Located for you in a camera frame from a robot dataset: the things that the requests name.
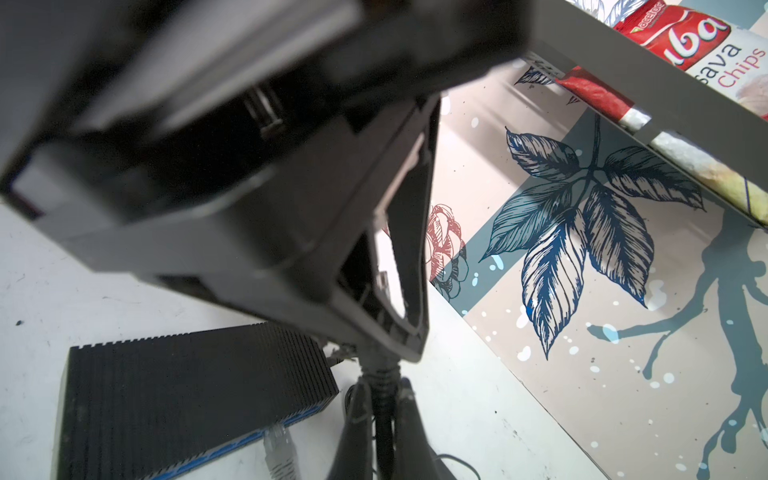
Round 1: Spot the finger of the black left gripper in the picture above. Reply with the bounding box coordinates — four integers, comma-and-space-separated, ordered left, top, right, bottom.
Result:
332, 95, 440, 363

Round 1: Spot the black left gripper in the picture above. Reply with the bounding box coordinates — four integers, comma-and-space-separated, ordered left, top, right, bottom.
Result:
1, 1, 532, 336

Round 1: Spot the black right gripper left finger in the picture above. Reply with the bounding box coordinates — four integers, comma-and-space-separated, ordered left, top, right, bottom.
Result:
327, 379, 373, 480

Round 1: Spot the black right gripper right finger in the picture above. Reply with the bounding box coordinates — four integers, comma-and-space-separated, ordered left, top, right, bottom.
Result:
392, 378, 455, 480

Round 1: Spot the grey ethernet cable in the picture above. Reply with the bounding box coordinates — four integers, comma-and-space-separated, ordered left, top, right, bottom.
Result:
262, 423, 302, 480

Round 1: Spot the black ethernet cable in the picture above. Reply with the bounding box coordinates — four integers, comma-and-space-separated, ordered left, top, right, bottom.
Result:
357, 347, 403, 480

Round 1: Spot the black network switch box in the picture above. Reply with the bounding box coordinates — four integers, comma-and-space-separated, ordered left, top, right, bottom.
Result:
52, 322, 339, 479

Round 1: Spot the red cassava chips bag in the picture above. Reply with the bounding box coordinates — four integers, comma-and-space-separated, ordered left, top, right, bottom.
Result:
551, 0, 768, 223

